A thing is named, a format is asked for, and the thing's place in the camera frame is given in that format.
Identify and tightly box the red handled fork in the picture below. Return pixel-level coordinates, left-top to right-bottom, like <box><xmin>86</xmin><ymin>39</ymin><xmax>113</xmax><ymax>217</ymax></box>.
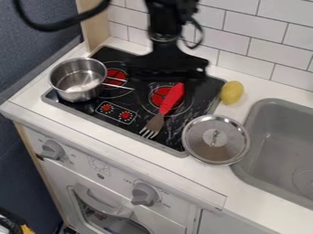
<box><xmin>137</xmin><ymin>82</ymin><xmax>187</xmax><ymax>140</ymax></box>

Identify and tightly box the toy stove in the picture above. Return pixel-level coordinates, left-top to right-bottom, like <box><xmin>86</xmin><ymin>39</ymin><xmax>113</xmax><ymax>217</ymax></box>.
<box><xmin>40</xmin><ymin>45</ymin><xmax>228</xmax><ymax>159</ymax></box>

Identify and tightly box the toy sink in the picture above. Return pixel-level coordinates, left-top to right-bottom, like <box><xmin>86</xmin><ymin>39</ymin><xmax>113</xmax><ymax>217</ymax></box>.
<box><xmin>230</xmin><ymin>98</ymin><xmax>313</xmax><ymax>211</ymax></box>

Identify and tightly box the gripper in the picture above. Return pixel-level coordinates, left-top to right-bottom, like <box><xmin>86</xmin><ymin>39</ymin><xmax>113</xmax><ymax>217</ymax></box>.
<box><xmin>125</xmin><ymin>39</ymin><xmax>210</xmax><ymax>80</ymax></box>

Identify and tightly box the yellow toy lemon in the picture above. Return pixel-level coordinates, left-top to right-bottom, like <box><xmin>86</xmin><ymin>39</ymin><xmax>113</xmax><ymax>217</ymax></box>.
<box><xmin>220</xmin><ymin>80</ymin><xmax>246</xmax><ymax>106</ymax></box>

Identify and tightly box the silver lid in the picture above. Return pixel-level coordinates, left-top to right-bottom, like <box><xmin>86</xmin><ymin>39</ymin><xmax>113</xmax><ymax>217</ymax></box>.
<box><xmin>180</xmin><ymin>114</ymin><xmax>253</xmax><ymax>166</ymax></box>

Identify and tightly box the silver pot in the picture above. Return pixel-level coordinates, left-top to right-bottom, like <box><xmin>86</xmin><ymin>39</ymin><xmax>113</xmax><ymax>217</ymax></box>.
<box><xmin>48</xmin><ymin>57</ymin><xmax>135</xmax><ymax>103</ymax></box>

